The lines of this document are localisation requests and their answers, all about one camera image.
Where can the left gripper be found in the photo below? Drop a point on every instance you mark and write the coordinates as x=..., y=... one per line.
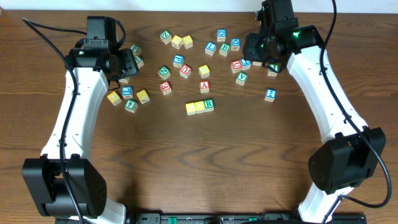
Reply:
x=129, y=63

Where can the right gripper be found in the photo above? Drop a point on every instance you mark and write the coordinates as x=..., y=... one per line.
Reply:
x=252, y=47

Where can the blue letter L block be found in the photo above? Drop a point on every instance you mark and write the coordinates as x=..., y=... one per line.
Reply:
x=127, y=92
x=210, y=48

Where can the green letter R block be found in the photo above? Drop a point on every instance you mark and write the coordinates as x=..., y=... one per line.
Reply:
x=209, y=105

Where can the yellow letter C block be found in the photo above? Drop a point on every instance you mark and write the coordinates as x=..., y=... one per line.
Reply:
x=191, y=108

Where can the yellow letter O block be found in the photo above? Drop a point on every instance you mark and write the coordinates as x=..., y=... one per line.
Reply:
x=200, y=107

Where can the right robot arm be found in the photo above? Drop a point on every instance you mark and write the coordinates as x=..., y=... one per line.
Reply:
x=350, y=150

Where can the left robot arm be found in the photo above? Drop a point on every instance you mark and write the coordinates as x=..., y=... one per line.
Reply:
x=63, y=182

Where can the green number 7 block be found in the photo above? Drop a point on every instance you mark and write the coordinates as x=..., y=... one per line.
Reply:
x=139, y=61

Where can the green letter V block left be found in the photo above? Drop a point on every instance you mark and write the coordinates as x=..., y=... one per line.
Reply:
x=124, y=80

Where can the green letter v block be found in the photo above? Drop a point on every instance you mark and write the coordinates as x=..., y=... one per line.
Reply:
x=124, y=80
x=241, y=78

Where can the blue number 5 block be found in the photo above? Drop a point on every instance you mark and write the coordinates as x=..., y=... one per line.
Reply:
x=257, y=63

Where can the blue letter I block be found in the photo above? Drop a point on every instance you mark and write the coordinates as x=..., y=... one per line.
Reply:
x=246, y=64

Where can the blue letter D block lower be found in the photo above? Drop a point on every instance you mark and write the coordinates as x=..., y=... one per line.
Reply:
x=235, y=44

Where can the blue letter d block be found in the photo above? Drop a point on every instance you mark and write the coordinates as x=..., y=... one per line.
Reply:
x=235, y=44
x=221, y=35

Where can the red letter U block right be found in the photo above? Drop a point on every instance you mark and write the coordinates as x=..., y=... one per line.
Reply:
x=236, y=66

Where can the red letter u block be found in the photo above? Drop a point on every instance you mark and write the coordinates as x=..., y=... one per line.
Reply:
x=236, y=66
x=185, y=71

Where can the green letter J block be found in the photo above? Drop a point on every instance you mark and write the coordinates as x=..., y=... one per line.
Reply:
x=273, y=70

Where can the green letter B block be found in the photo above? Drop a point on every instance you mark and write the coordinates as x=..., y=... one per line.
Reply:
x=224, y=49

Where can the yellow block lower left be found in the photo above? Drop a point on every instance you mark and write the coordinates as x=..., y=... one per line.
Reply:
x=143, y=96

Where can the yellow block far left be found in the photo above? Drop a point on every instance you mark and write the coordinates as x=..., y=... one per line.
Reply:
x=114, y=98

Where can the green letter N block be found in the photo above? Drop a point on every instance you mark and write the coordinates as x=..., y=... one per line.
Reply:
x=164, y=72

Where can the blue letter D block upper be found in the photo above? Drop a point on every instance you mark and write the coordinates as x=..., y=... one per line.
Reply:
x=221, y=35

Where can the green number 4 block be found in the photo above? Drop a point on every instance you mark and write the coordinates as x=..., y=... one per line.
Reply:
x=131, y=106

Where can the red number 3 block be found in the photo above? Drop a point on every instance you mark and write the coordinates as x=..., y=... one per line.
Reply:
x=165, y=88

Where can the green letter Z block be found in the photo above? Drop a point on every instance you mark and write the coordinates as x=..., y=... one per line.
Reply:
x=166, y=37

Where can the blue letter P block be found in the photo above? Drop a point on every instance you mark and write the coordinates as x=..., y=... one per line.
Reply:
x=178, y=61

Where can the blue number 2 block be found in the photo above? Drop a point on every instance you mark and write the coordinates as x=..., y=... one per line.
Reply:
x=270, y=95

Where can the yellow block top left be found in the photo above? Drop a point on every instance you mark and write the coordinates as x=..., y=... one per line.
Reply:
x=176, y=42

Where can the red letter U block centre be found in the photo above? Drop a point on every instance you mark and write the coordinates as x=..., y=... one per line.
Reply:
x=185, y=71

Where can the yellow block centre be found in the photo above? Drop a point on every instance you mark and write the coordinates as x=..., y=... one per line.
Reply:
x=204, y=71

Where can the red letter A block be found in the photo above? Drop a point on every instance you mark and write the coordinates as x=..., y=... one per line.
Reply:
x=204, y=86

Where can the yellow block top right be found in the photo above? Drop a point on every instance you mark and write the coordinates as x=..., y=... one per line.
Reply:
x=187, y=41

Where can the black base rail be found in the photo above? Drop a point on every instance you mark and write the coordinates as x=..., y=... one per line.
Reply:
x=277, y=217

